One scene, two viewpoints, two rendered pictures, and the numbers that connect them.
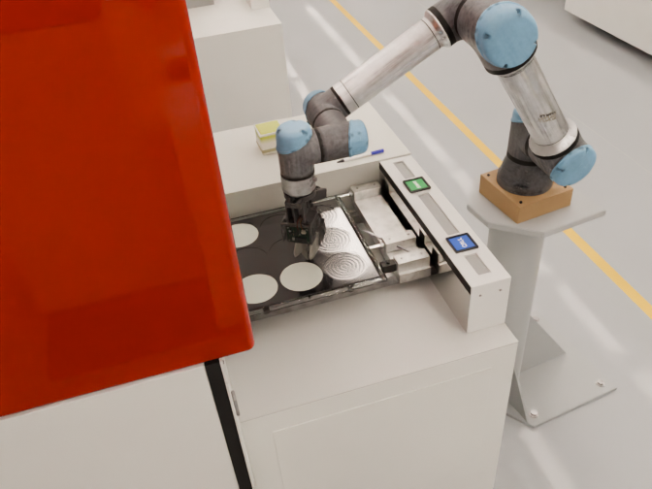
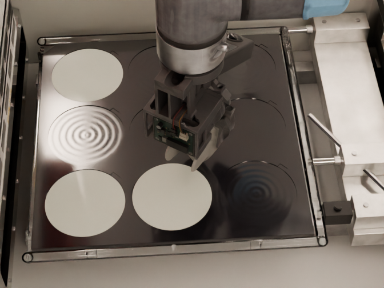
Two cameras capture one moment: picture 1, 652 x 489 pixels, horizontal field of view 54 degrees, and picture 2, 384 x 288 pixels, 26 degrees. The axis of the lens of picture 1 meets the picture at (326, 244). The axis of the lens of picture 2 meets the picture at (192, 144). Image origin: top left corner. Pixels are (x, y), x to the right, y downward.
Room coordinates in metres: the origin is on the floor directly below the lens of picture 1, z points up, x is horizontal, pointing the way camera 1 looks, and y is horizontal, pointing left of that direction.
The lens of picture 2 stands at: (0.56, -0.06, 1.77)
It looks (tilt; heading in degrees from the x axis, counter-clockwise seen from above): 53 degrees down; 10
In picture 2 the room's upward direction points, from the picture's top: straight up
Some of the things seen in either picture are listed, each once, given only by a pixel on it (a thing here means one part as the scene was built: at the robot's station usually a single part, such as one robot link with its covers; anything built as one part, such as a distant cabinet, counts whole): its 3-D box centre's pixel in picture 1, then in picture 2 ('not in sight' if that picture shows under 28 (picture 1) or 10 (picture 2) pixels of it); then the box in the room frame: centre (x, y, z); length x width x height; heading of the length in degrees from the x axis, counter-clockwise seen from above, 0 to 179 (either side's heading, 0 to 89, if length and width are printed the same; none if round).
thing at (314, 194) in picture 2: (359, 234); (301, 125); (1.28, -0.09, 0.90); 0.38 x 0.01 x 0.01; 14
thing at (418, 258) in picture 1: (411, 260); (383, 210); (1.17, -0.20, 0.89); 0.08 x 0.03 x 0.03; 104
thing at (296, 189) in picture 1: (299, 180); (194, 40); (1.18, 0.04, 1.13); 0.08 x 0.08 x 0.05
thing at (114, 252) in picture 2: (310, 298); (176, 249); (1.06, 0.05, 0.90); 0.37 x 0.01 x 0.01; 104
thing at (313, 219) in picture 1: (301, 212); (188, 94); (1.18, 0.05, 1.05); 0.09 x 0.08 x 0.12; 161
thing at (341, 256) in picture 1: (289, 250); (167, 131); (1.24, 0.09, 0.90); 0.34 x 0.34 x 0.01; 14
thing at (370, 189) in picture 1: (366, 190); (339, 27); (1.48, -0.12, 0.89); 0.08 x 0.03 x 0.03; 104
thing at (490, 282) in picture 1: (436, 234); not in sight; (1.26, -0.28, 0.89); 0.55 x 0.09 x 0.14; 14
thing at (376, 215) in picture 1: (387, 232); (356, 126); (1.32, -0.16, 0.87); 0.36 x 0.08 x 0.03; 14
